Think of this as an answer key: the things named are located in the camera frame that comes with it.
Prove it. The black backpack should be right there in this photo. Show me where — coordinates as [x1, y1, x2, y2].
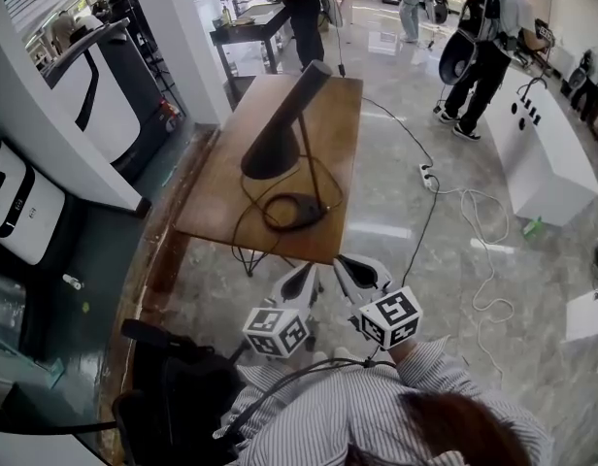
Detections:
[461, 0, 505, 44]

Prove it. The black lamp power cord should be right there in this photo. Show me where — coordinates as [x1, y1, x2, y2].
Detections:
[230, 155, 347, 267]

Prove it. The black office chair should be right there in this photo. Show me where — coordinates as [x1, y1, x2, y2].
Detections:
[112, 317, 247, 466]

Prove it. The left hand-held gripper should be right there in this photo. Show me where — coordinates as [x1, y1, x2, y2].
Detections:
[243, 263, 320, 358]

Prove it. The black headset cable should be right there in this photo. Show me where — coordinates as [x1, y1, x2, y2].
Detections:
[213, 356, 398, 442]

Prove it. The white floor cable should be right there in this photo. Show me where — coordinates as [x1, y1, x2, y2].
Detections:
[427, 185, 517, 379]

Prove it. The dark brown desk lamp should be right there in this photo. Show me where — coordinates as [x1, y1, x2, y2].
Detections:
[240, 59, 334, 235]

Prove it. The person's right forearm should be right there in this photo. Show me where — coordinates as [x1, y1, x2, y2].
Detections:
[389, 335, 475, 397]

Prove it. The white box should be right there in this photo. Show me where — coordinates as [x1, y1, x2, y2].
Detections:
[565, 286, 598, 344]

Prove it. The large white black delivery robot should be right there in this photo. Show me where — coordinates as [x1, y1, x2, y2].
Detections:
[40, 19, 170, 183]

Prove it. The white counter block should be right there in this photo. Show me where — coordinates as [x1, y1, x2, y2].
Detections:
[482, 65, 598, 227]

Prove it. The white robot with black screen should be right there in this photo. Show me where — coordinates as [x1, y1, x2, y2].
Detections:
[0, 138, 67, 267]

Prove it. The brown wooden table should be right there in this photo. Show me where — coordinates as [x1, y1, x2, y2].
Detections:
[174, 73, 365, 279]

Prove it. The black floor cable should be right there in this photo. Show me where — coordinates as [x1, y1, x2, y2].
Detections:
[360, 95, 434, 167]
[400, 175, 441, 290]

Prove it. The person's left forearm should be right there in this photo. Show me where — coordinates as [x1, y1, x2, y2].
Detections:
[233, 351, 305, 392]

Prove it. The black table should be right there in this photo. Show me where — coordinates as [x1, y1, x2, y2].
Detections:
[209, 2, 293, 97]

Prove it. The person's striped shirt torso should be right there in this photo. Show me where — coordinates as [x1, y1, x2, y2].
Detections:
[220, 347, 555, 466]

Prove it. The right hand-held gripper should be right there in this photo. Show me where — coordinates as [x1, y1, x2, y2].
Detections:
[332, 254, 423, 351]

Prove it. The black curved shell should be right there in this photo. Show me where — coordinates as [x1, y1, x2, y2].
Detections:
[438, 29, 481, 86]

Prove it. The black faucet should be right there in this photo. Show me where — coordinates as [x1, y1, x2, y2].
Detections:
[516, 76, 548, 102]

